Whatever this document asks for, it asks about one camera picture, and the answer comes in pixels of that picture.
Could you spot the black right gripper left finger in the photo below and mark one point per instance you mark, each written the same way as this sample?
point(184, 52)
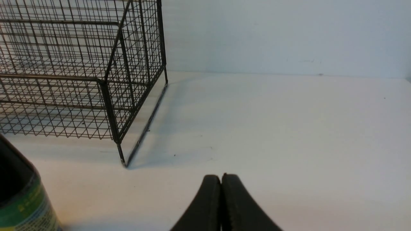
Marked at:
point(203, 213)

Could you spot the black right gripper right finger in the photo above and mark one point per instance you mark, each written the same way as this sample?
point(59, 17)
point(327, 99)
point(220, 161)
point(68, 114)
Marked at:
point(240, 211)

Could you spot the dark bottle yellow nozzle cap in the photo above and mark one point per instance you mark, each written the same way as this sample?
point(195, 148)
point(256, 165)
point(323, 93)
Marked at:
point(24, 203)

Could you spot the black wire mesh shelf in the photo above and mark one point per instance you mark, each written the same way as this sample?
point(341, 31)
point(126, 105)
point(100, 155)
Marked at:
point(82, 68)

